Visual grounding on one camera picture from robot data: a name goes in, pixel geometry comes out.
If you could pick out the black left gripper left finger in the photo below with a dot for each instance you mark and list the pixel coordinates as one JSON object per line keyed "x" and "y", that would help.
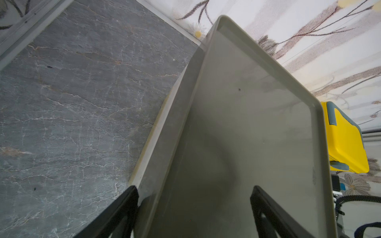
{"x": 117, "y": 220}

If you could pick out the yellow storage box grey latch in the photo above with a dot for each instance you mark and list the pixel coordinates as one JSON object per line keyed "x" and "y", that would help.
{"x": 345, "y": 143}

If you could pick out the three-drawer cabinet olive white yellow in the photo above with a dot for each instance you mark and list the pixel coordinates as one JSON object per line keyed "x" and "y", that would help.
{"x": 238, "y": 120}

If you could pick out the aluminium frame corner post left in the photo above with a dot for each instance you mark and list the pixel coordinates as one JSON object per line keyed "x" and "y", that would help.
{"x": 23, "y": 21}

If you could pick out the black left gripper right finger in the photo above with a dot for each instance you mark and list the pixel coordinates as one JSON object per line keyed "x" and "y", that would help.
{"x": 271, "y": 220}

